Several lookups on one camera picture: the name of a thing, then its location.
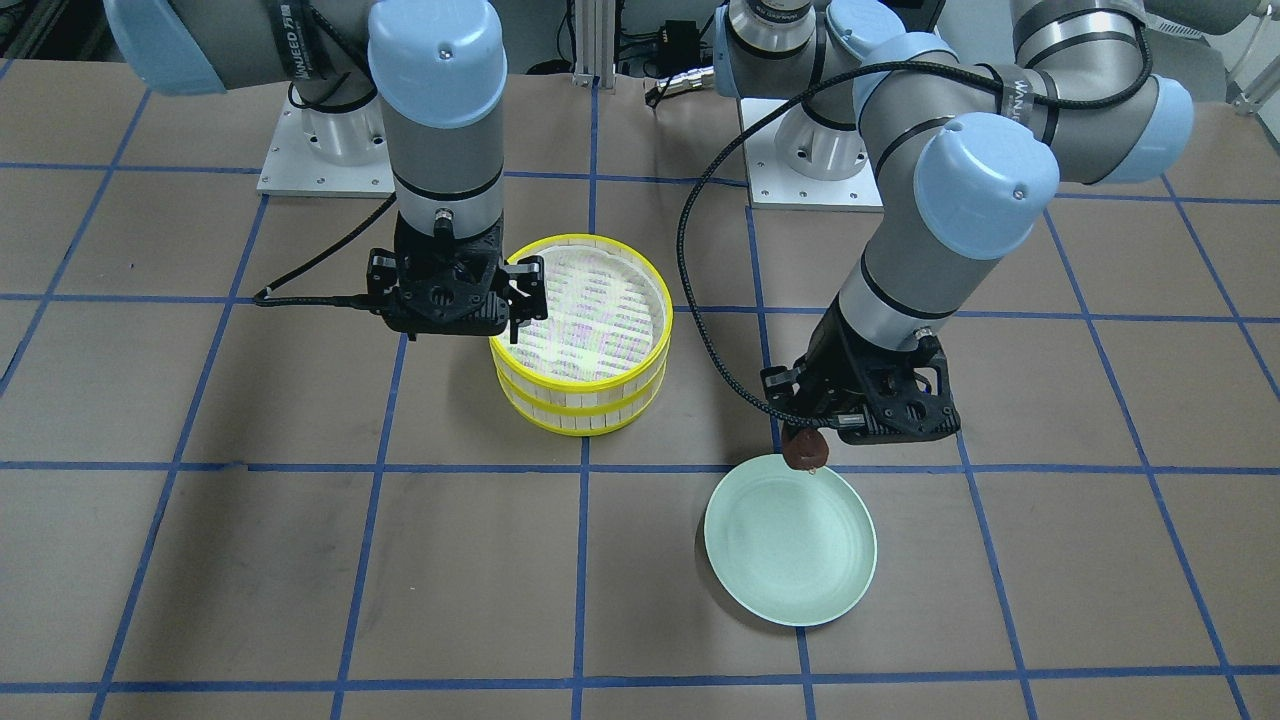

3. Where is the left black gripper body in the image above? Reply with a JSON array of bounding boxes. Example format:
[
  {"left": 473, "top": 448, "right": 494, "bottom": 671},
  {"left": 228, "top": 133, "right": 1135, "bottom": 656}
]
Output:
[{"left": 760, "top": 310, "right": 961, "bottom": 445}]

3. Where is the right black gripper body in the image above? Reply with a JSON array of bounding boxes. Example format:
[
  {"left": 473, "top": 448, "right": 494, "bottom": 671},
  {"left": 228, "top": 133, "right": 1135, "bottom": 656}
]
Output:
[{"left": 379, "top": 217, "right": 509, "bottom": 336}]

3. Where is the brown bun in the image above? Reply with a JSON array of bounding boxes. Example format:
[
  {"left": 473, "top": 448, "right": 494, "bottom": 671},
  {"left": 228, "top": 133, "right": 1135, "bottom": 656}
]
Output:
[{"left": 780, "top": 427, "right": 829, "bottom": 471}]

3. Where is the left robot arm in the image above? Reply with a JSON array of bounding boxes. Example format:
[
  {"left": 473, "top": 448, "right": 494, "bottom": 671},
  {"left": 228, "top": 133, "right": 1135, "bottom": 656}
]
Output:
[{"left": 714, "top": 1, "right": 1194, "bottom": 465}]

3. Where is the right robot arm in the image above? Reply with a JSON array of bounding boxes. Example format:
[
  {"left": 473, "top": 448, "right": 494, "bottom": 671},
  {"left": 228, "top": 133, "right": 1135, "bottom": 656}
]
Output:
[{"left": 104, "top": 1, "right": 549, "bottom": 340}]

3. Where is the green plate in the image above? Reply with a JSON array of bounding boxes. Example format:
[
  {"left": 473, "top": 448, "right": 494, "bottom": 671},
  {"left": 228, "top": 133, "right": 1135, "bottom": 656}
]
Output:
[{"left": 703, "top": 454, "right": 879, "bottom": 626}]

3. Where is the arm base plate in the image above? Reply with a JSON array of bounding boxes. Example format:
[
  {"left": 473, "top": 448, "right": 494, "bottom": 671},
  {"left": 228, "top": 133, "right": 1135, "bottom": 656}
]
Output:
[
  {"left": 742, "top": 106, "right": 883, "bottom": 213},
  {"left": 257, "top": 97, "right": 396, "bottom": 199}
]

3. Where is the black braided cable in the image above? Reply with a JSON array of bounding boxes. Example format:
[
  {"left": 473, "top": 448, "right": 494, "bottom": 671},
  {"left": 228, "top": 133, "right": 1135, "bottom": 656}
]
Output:
[{"left": 676, "top": 40, "right": 1156, "bottom": 421}]

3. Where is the aluminium frame post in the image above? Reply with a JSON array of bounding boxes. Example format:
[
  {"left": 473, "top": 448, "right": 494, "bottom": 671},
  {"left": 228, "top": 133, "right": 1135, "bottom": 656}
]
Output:
[{"left": 570, "top": 0, "right": 620, "bottom": 94}]

